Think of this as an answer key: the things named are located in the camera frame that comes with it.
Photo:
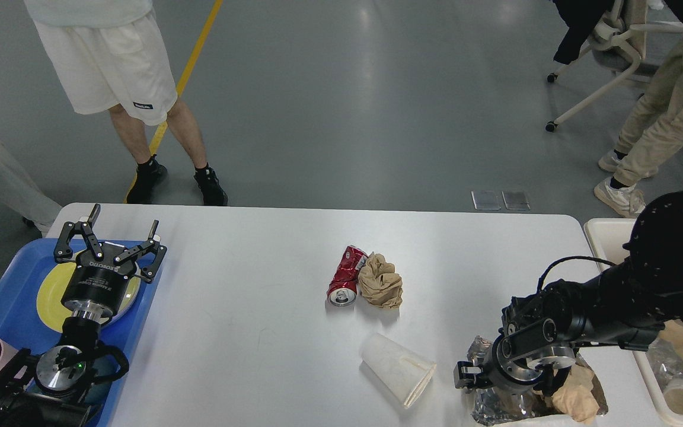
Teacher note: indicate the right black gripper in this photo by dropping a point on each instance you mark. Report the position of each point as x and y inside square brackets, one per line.
[545, 370]

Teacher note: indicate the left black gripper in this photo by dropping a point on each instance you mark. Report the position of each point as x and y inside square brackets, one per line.
[102, 275]

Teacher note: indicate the yellow plastic plate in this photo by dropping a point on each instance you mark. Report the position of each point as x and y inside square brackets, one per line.
[48, 300]

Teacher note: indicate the foil sheet with paper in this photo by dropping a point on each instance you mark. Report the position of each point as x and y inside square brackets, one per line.
[493, 406]

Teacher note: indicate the teal green mug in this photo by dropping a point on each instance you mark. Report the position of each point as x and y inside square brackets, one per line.
[97, 393]

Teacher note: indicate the small brown paper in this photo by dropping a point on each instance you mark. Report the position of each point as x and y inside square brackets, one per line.
[379, 284]

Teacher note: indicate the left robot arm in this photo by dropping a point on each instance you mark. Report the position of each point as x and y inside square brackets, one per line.
[71, 313]

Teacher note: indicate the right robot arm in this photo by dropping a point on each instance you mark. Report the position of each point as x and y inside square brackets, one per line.
[627, 305]

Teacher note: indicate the blue plastic tray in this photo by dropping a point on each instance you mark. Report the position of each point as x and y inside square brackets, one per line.
[20, 325]

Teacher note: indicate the person in light grey trousers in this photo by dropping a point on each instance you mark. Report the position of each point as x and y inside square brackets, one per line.
[20, 193]

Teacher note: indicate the crushed red soda can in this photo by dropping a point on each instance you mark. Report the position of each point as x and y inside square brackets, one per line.
[343, 289]

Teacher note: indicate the person in white shorts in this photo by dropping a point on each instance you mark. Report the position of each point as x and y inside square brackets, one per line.
[110, 56]

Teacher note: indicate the beige plastic bin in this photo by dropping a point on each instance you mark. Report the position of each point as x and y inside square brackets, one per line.
[607, 237]

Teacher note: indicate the person in khaki trousers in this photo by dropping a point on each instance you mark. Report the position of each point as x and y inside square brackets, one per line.
[652, 134]

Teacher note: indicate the white office chair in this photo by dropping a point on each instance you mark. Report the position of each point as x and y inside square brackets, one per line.
[615, 34]

